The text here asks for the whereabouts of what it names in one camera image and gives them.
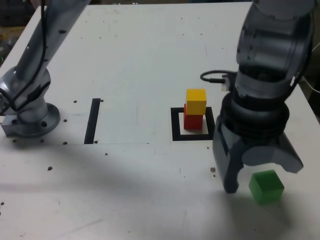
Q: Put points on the black tape square outline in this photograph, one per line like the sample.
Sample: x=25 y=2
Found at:
x=175 y=125

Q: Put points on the yellow cube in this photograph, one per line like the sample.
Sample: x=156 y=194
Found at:
x=196 y=102

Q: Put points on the black tape strip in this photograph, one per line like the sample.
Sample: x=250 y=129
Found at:
x=92 y=122

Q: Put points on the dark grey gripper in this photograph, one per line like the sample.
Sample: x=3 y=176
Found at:
x=262 y=143

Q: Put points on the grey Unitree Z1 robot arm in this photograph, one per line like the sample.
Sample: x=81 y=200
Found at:
x=270 y=50

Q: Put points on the red cube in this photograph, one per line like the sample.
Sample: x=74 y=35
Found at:
x=192 y=122

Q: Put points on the green cube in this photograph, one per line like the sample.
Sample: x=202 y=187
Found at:
x=266 y=187

